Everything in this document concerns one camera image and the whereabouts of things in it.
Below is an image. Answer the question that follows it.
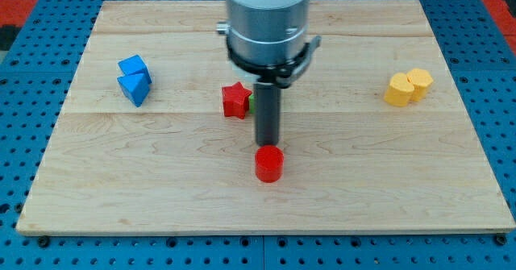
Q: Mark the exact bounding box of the black clamp ring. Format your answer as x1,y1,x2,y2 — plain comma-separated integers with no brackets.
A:
225,35,323,89

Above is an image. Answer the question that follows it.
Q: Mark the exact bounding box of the yellow heart block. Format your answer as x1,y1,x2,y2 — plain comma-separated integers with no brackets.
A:
384,73,415,107

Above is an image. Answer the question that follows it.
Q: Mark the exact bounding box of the red star block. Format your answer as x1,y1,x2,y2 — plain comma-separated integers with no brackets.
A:
221,82,252,119

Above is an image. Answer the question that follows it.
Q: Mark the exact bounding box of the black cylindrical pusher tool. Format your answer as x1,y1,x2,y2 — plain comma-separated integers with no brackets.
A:
253,84,281,147

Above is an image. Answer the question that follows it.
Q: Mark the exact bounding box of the yellow hexagon block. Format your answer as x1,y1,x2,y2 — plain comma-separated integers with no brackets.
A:
407,68,434,102

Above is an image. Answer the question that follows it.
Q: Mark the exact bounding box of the wooden board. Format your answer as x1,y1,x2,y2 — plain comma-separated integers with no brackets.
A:
16,0,515,236

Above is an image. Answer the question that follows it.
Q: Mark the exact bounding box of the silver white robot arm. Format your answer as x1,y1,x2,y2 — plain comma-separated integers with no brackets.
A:
217,0,320,86

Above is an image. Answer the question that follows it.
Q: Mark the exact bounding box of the blue cube block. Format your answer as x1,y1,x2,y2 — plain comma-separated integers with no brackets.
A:
118,55,152,84

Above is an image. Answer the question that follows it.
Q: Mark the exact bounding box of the green star block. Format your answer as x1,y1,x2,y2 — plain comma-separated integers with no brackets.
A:
248,93,255,114

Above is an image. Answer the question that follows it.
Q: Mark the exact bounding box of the red cylinder block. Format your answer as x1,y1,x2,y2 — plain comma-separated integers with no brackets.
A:
255,145,284,183

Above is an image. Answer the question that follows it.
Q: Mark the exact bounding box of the blue triangular prism block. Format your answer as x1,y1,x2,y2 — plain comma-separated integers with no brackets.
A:
117,73,150,107

